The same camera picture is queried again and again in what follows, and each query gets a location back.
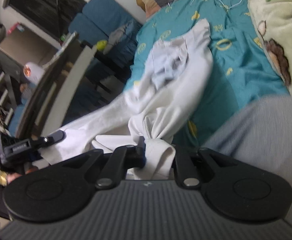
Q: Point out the wooden chair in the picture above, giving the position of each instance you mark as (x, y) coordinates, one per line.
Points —
(49, 102)

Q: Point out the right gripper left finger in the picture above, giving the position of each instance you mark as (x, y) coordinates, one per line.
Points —
(122, 159)

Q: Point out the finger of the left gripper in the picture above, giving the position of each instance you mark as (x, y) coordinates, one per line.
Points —
(49, 140)

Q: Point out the green fleece blanket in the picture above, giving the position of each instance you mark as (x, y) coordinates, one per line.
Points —
(272, 20)

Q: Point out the white garment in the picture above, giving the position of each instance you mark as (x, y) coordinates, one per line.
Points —
(174, 79)

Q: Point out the grey-blue trousers leg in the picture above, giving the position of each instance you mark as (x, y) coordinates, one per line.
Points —
(260, 135)

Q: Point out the blue sofa cushions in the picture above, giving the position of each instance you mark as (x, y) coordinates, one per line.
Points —
(99, 20)

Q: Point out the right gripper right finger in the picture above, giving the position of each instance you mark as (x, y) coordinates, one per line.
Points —
(185, 172)

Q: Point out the left hand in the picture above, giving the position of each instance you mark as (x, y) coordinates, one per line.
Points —
(11, 177)

